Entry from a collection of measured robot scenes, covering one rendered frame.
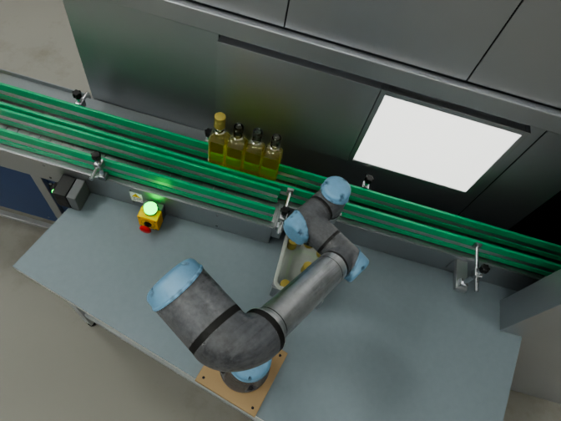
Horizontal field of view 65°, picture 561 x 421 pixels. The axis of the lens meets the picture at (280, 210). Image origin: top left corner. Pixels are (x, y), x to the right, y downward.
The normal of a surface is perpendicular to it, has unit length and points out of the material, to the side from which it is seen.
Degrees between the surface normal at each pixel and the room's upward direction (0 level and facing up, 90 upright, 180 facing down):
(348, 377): 0
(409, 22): 90
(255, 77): 90
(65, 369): 0
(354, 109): 90
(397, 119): 90
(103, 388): 0
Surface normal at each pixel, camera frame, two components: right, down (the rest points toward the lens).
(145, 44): -0.24, 0.83
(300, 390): 0.14, -0.48
